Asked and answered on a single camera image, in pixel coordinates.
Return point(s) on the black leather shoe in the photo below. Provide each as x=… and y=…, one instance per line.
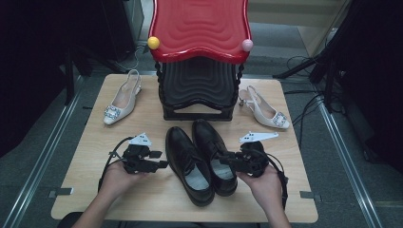
x=187, y=158
x=209, y=139

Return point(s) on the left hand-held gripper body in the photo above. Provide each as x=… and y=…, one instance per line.
x=134, y=155

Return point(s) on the red and black shoe rack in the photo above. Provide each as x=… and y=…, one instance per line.
x=199, y=28

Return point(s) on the black tripod stand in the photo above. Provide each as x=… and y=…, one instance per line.
x=329, y=95

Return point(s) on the person's left hand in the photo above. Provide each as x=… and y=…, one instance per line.
x=118, y=180

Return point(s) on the dark curtain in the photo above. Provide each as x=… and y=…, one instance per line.
x=380, y=79
x=31, y=63

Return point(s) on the person's right hand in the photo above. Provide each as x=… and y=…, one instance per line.
x=267, y=190

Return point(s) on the grey metal table bracket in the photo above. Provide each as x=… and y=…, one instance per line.
x=60, y=192
x=310, y=195

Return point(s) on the black metal stand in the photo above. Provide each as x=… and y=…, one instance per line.
x=69, y=85

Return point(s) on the white slingback heel shoe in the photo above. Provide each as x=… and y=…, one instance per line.
x=269, y=114
x=125, y=98

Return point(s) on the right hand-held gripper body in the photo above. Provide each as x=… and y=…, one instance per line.
x=255, y=158

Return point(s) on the metal floor rail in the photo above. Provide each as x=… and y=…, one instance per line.
x=348, y=164
x=41, y=158

